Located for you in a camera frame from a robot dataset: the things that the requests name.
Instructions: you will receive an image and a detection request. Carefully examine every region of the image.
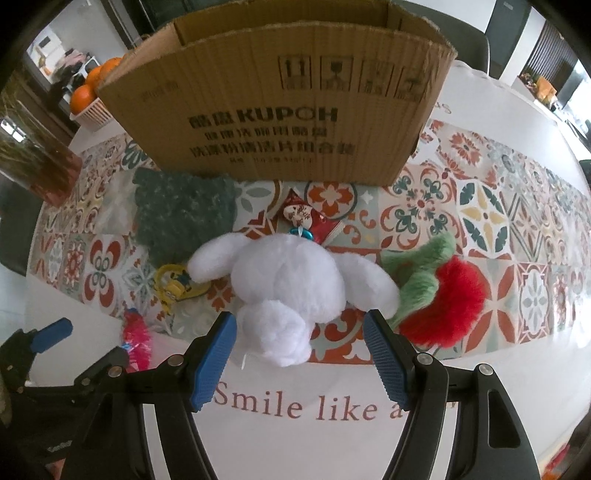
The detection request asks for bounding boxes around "pile of oranges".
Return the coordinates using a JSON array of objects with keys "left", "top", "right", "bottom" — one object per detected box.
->
[{"left": 69, "top": 56, "right": 127, "bottom": 116}]

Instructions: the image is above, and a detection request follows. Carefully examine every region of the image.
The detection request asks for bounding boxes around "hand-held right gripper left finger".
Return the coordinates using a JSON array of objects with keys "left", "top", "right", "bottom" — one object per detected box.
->
[{"left": 88, "top": 311, "right": 238, "bottom": 480}]

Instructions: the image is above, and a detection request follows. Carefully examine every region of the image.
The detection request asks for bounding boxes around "brown cardboard box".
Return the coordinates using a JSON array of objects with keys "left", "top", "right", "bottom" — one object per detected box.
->
[{"left": 96, "top": 0, "right": 458, "bottom": 185}]

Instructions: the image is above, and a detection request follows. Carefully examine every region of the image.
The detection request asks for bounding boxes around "orange gift box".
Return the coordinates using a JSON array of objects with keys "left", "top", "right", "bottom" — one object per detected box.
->
[{"left": 536, "top": 76, "right": 557, "bottom": 104}]

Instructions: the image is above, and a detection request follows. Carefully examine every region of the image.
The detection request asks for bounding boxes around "red and green plush toy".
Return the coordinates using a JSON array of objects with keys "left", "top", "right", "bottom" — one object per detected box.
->
[{"left": 379, "top": 231, "right": 488, "bottom": 347}]

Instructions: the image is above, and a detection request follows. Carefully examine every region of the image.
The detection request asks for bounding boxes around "red snack packet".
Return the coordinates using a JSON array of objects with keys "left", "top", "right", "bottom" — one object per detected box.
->
[{"left": 277, "top": 188, "right": 345, "bottom": 245}]

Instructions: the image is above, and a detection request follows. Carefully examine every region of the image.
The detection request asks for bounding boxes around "white plastic basket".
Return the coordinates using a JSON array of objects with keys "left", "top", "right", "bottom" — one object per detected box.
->
[{"left": 69, "top": 95, "right": 114, "bottom": 127}]

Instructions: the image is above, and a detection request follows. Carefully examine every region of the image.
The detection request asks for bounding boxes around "glass vase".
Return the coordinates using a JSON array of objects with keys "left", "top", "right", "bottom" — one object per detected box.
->
[{"left": 0, "top": 111, "right": 84, "bottom": 208}]

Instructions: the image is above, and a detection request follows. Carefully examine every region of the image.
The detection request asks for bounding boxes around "patterned table runner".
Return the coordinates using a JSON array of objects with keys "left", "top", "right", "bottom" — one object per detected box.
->
[{"left": 28, "top": 115, "right": 591, "bottom": 430}]

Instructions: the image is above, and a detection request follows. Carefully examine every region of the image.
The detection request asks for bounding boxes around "pink fluffy toy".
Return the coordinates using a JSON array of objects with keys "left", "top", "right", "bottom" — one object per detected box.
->
[{"left": 121, "top": 308, "right": 153, "bottom": 372}]

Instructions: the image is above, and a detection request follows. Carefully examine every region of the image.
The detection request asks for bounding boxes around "dark grey dining chair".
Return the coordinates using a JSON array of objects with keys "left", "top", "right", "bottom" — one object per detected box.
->
[
  {"left": 0, "top": 203, "right": 44, "bottom": 278},
  {"left": 429, "top": 21, "right": 491, "bottom": 75}
]

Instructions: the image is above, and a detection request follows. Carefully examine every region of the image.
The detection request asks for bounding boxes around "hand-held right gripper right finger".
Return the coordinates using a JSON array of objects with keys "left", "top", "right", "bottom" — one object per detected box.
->
[{"left": 362, "top": 308, "right": 541, "bottom": 480}]

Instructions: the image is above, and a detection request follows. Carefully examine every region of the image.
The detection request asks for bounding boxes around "white plush toy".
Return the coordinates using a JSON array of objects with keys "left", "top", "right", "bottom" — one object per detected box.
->
[{"left": 187, "top": 232, "right": 402, "bottom": 368}]

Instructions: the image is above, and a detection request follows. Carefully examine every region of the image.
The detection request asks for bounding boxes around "yellow cartoon keychain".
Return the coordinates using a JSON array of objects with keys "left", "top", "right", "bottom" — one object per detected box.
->
[{"left": 154, "top": 264, "right": 208, "bottom": 315}]

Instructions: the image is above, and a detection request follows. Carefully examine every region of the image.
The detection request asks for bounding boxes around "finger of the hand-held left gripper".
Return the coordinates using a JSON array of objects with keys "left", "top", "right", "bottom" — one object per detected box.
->
[
  {"left": 73, "top": 346, "right": 131, "bottom": 393},
  {"left": 0, "top": 318, "right": 75, "bottom": 370}
]

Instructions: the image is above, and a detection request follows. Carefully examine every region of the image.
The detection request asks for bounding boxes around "blue keychain clip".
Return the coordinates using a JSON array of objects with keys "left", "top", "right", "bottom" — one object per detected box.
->
[{"left": 288, "top": 226, "right": 324, "bottom": 243}]

